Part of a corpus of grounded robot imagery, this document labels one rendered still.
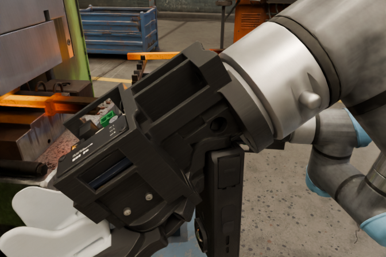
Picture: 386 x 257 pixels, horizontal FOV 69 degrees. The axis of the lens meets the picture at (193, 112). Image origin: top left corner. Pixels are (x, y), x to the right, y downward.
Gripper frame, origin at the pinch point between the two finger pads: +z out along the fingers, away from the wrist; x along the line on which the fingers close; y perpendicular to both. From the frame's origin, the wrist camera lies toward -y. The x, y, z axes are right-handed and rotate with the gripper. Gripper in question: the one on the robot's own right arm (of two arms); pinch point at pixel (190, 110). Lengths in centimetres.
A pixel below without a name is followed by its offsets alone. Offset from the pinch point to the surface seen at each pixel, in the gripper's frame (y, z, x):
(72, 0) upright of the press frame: -17, 45, 45
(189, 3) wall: 59, 95, 767
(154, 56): 6, 22, 60
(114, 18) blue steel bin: 38, 154, 357
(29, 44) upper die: -13.5, 30.6, -1.9
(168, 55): 6, 17, 61
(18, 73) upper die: -9.3, 30.6, -6.8
